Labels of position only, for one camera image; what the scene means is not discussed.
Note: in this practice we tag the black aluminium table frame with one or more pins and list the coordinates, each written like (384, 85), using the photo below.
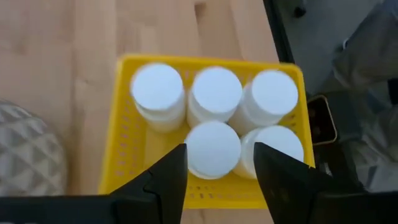
(277, 31)

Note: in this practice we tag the yellow plastic basket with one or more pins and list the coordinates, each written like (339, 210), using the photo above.
(133, 155)

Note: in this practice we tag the person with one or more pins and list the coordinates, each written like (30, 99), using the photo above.
(367, 62)

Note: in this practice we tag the grey triangle-patterned plant pot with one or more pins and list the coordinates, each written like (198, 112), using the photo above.
(28, 149)

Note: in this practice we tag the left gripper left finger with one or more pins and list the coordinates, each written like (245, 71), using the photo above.
(155, 196)

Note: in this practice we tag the white pill bottle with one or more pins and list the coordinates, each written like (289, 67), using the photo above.
(280, 140)
(157, 88)
(213, 149)
(273, 93)
(216, 91)

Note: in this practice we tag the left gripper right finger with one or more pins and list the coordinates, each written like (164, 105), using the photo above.
(295, 196)

